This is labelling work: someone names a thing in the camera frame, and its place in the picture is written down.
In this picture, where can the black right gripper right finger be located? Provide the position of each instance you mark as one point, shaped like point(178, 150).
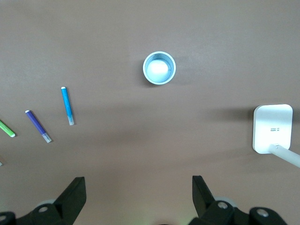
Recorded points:
point(204, 199)

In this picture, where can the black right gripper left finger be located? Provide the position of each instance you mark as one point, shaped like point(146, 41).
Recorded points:
point(68, 201)

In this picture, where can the blue marker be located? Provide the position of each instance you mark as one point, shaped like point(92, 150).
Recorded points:
point(66, 103)

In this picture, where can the purple marker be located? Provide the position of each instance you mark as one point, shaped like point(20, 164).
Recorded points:
point(35, 122)

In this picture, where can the green marker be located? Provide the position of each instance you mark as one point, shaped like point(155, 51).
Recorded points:
point(5, 128)

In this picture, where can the white lamp stand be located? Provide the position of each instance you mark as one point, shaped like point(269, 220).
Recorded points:
point(272, 122)

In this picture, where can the light blue mesh cup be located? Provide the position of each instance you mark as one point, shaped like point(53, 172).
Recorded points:
point(159, 68)

